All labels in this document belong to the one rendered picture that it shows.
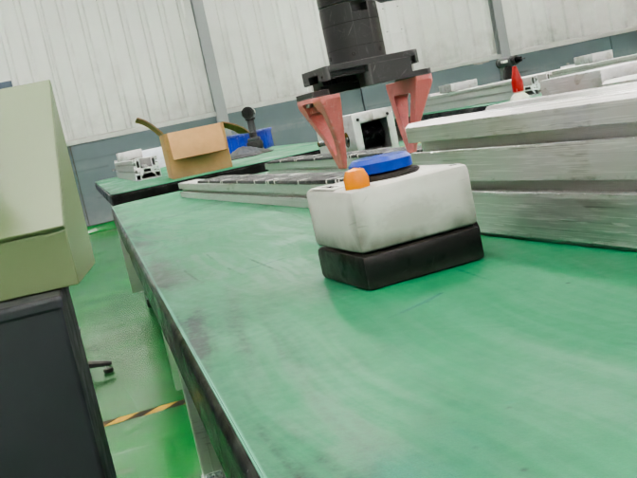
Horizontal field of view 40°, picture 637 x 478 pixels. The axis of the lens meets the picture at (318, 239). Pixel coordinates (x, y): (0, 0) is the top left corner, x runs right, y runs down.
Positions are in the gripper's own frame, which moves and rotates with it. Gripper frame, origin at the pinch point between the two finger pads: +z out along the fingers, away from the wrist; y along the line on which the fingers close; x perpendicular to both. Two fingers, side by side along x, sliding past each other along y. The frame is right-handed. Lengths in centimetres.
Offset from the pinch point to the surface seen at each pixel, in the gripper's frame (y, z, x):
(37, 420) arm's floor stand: -37.4, 16.2, 0.3
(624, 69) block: 16.1, -3.2, -18.3
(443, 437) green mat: -26, 6, -56
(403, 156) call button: -12.9, -1.3, -31.5
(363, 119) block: 33, -2, 74
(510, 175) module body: -5.7, 1.5, -31.7
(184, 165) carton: 25, 2, 202
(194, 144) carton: 29, -4, 199
